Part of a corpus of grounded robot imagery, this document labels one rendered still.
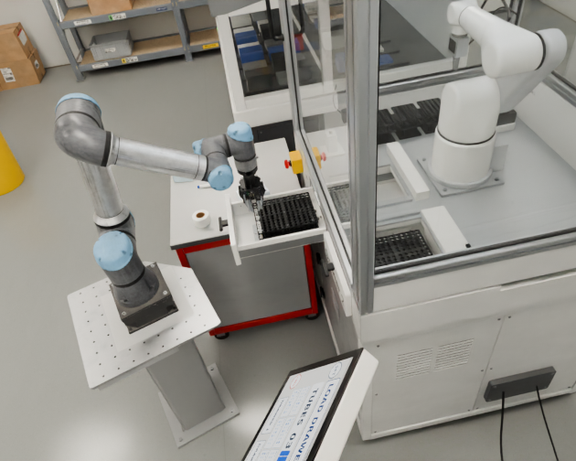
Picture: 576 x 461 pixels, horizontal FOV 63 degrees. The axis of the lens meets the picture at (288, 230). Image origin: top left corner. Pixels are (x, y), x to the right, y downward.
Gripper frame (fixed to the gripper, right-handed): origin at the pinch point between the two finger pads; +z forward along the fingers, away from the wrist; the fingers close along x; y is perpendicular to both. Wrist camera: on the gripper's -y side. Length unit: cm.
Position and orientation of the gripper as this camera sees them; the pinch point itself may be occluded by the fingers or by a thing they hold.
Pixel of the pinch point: (255, 207)
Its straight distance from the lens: 173.3
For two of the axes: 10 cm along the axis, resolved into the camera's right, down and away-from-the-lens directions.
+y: 1.7, 6.7, -7.3
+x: 9.8, -1.9, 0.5
